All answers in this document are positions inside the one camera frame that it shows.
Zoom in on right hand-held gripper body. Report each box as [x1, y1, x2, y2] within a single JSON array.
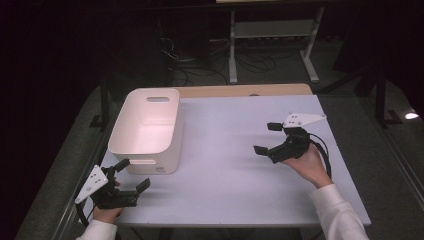
[[267, 112, 327, 164]]

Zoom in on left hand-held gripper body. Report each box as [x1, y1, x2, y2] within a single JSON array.
[[74, 164, 140, 210]]

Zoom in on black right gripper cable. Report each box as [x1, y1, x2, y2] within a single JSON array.
[[308, 133, 333, 179]]

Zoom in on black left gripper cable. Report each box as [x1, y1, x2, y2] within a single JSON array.
[[75, 202, 95, 228]]

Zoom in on black stand post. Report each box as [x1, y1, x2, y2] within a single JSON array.
[[89, 76, 112, 130], [374, 66, 404, 129]]

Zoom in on white metal stand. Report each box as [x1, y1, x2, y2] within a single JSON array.
[[228, 6, 326, 84]]

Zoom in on white plastic bin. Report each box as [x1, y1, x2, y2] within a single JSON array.
[[107, 87, 185, 175]]

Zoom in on person's right hand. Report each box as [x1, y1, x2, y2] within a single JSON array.
[[283, 143, 334, 189]]

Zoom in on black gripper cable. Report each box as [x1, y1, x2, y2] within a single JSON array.
[[308, 133, 333, 179], [75, 202, 95, 228]]

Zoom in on person's left hand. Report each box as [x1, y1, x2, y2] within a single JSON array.
[[92, 179, 125, 224]]

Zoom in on black floor cables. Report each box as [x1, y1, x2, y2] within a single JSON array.
[[159, 36, 278, 87]]

